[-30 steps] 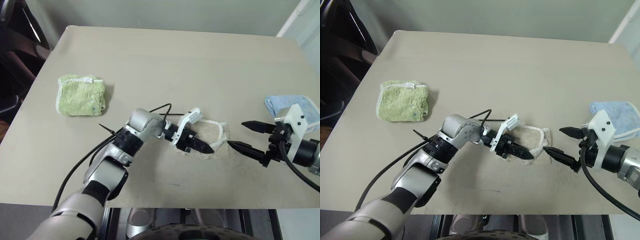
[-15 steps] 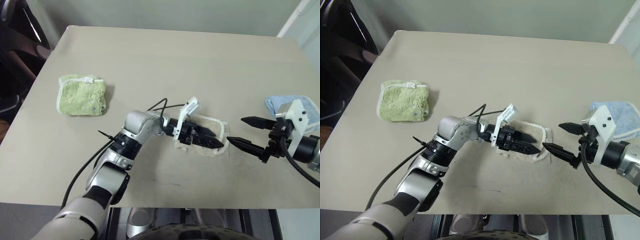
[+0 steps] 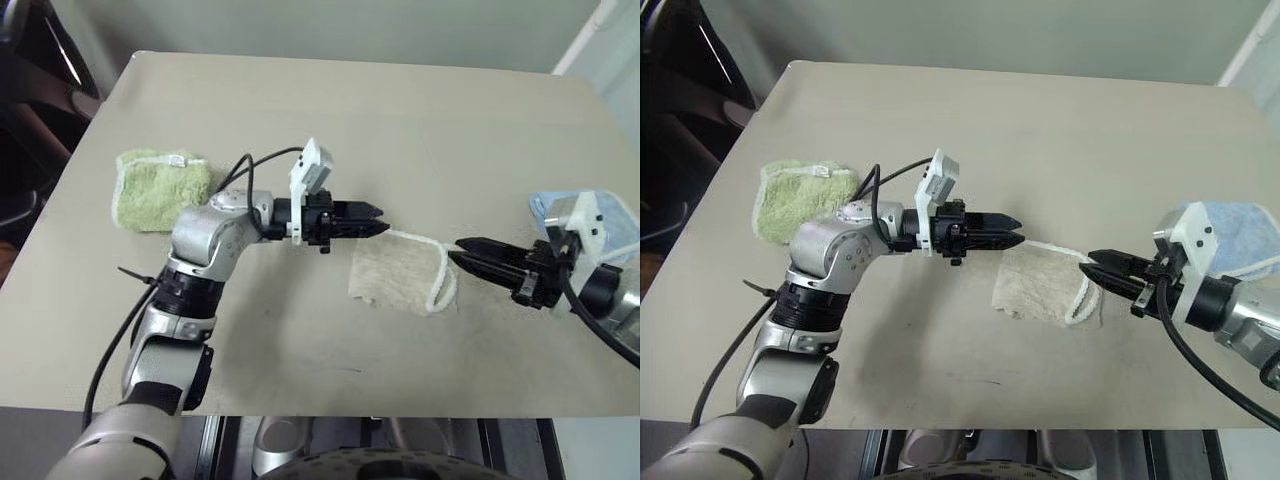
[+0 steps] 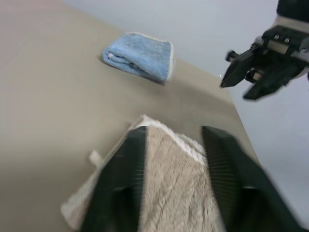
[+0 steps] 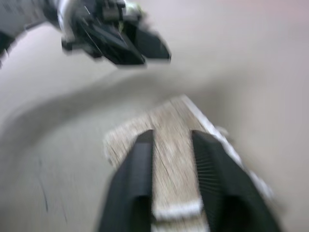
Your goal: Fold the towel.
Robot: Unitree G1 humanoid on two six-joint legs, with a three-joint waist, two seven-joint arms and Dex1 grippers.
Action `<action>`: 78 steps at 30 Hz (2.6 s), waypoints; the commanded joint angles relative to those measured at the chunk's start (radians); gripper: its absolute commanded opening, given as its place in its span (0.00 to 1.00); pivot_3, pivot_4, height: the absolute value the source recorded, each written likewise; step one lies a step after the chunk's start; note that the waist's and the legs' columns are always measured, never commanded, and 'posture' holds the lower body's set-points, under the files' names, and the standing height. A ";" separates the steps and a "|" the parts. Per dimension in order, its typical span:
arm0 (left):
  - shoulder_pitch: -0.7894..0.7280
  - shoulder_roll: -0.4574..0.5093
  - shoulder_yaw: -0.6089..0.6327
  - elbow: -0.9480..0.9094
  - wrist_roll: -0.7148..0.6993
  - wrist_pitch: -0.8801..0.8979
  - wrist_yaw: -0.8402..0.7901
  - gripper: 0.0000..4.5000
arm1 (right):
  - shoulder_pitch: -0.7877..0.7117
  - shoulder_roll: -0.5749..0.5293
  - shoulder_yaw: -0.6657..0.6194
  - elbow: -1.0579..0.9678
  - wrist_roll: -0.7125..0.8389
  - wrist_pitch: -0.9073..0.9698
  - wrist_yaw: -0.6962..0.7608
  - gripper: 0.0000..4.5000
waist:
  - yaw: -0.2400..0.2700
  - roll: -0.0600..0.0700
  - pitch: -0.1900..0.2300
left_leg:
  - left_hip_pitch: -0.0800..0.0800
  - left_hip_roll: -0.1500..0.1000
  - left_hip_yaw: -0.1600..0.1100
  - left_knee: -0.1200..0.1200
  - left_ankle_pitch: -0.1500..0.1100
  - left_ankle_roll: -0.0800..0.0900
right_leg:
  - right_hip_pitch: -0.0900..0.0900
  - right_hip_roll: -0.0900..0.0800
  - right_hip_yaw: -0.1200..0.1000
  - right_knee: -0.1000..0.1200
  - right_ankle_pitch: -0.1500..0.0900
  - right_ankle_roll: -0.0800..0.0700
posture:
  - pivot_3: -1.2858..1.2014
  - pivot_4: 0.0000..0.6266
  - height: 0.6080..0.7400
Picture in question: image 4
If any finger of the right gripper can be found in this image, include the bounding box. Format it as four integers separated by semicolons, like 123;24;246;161
219;47;257;88
243;76;291;101

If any blue folded towel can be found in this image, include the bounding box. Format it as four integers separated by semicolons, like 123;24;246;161
100;32;176;86

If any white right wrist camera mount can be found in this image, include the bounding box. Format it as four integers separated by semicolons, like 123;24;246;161
271;0;309;80

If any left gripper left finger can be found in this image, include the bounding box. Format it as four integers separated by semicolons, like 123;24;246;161
79;125;148;232

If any beige towel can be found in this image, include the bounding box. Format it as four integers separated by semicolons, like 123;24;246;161
60;115;225;232

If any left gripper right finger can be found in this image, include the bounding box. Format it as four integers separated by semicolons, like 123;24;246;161
201;125;309;232

